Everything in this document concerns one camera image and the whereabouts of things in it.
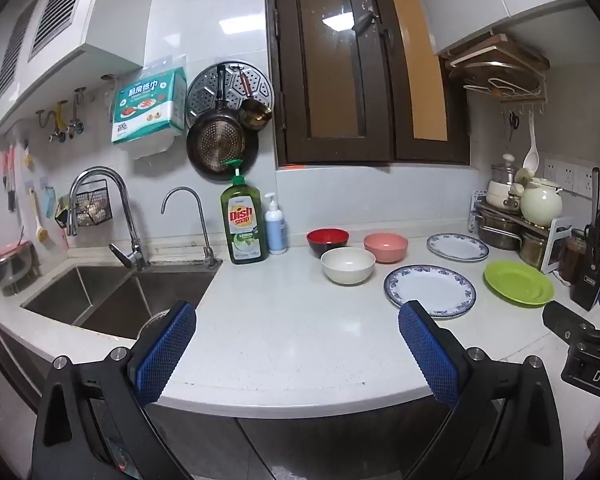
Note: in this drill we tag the blue pump bottle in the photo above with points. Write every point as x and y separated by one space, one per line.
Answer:
276 232

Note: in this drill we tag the dark base cabinet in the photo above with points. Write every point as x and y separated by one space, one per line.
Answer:
305 440

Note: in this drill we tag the wooden cutting board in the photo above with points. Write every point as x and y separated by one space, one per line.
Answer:
500 47

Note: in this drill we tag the green dish soap bottle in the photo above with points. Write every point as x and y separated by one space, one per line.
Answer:
242 230

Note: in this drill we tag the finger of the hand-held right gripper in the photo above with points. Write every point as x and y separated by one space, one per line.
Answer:
562 320

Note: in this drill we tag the blue floral rimmed plate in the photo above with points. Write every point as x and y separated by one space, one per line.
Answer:
425 287
457 248

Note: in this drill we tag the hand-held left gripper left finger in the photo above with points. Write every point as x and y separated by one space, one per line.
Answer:
165 350

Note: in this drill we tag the white ladle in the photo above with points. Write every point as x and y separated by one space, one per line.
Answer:
531 155

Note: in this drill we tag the white wall outlets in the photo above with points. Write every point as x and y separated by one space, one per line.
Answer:
570 175

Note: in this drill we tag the white pot with lid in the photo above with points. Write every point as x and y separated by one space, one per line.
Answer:
502 192

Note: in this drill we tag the red bowl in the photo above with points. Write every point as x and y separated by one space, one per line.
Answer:
327 240

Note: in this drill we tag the small chrome gooseneck faucet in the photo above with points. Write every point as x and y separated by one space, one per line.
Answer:
200 220

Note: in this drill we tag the yellow dish brush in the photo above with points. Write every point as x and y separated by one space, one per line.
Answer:
41 230

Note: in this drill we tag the brown glass jar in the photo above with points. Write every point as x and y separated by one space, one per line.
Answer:
572 260

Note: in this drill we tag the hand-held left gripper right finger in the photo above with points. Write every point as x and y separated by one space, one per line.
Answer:
430 355

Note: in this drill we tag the stainless steel colander bowl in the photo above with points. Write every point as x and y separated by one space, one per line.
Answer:
10 267

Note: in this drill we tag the cream ceramic teapot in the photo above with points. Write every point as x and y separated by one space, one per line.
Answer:
540 205

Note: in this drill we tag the pink bowl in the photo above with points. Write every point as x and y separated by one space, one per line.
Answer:
386 250

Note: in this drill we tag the white vented wall cabinet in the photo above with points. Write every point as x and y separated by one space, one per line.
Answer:
105 10

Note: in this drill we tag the green plate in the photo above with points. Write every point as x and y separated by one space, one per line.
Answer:
517 284

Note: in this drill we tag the black knife block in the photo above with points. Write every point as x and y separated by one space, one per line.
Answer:
591 270

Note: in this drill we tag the hanging utensils on hooks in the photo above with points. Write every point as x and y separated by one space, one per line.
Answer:
60 120

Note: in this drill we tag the stainless steel sink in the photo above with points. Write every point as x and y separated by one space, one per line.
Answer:
115 295

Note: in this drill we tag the dark brown wooden window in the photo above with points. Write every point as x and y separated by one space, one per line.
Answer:
285 60

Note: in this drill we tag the green sponge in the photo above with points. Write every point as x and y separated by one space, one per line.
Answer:
62 212

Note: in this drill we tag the white bowl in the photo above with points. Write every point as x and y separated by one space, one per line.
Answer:
347 265

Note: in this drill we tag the kitchen paper towel pack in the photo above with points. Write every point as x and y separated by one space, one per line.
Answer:
147 105

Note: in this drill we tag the small stainless steel pot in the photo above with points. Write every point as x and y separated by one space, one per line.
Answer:
532 250

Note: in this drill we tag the hanging scissors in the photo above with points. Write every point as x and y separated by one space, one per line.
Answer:
514 122

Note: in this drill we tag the round metal steamer plate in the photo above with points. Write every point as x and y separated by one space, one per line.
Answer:
205 90

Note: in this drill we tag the white metal pot rack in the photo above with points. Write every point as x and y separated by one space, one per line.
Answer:
560 245

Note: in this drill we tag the small copper pot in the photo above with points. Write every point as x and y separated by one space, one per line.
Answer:
255 115

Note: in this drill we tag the tall chrome kitchen faucet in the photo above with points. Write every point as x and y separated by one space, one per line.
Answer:
130 230

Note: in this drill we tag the perforated dark frying pan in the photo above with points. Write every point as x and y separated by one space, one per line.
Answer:
220 147

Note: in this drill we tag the pink hanging utensils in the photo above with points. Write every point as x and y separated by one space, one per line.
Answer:
10 175

